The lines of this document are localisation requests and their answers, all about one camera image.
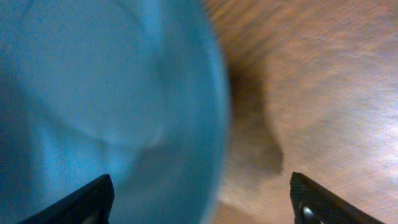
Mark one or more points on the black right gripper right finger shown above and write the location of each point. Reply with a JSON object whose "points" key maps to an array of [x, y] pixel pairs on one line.
{"points": [[312, 203]]}

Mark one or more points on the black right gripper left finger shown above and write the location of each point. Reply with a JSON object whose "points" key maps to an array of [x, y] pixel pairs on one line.
{"points": [[91, 203]]}

